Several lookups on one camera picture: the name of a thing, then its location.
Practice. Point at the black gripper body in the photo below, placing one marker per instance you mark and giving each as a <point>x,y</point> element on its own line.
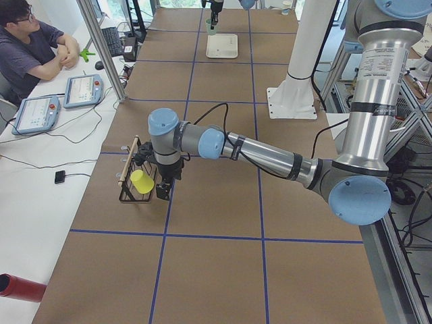
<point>214,7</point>
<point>167,171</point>

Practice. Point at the pale green cup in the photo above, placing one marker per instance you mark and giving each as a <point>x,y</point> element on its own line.
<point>209,31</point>

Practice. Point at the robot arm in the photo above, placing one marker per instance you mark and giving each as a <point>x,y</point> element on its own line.
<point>353,184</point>
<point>245,4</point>

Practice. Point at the yellow cup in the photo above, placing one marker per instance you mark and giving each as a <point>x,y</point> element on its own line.
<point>142,181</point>

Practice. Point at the cream rabbit tray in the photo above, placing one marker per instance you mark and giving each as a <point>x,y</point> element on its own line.
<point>222,46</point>

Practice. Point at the paper cup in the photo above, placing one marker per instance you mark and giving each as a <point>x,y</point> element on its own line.
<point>286,7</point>

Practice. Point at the small black puck device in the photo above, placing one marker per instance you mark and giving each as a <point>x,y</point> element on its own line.
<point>60,177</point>

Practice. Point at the black keyboard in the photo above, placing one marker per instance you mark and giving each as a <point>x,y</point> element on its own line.
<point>113,41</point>

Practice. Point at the far teach pendant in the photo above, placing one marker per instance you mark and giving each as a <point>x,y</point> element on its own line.
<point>83,91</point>

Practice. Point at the teach pendant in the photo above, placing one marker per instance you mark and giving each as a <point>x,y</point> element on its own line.
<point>83,91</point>
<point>36,115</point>

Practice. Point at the black computer mouse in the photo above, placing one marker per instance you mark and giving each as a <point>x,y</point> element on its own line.
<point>99,65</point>

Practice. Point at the green plastic clamp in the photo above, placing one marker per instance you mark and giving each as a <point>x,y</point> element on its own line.
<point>85,54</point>

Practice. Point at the near teach pendant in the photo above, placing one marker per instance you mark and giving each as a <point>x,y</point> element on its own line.
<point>36,115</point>

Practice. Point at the white chair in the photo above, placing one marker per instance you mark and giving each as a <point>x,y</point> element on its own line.
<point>338,123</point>

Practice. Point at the red cylinder bottle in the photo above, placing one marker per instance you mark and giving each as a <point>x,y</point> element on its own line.
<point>21,289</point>

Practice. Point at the seated person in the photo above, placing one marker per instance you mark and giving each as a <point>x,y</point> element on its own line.
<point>32,50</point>

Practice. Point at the black wire cup rack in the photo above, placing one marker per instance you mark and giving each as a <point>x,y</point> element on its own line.
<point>128,193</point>

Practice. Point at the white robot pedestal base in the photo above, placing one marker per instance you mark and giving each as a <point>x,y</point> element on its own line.
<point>294,98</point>

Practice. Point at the aluminium frame post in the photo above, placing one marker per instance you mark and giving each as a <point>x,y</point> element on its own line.
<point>96,35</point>

